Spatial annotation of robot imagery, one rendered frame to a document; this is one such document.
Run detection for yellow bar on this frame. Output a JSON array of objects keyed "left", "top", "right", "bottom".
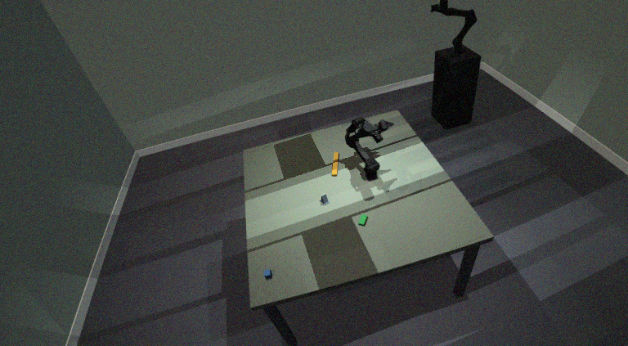
[{"left": 332, "top": 152, "right": 339, "bottom": 177}]

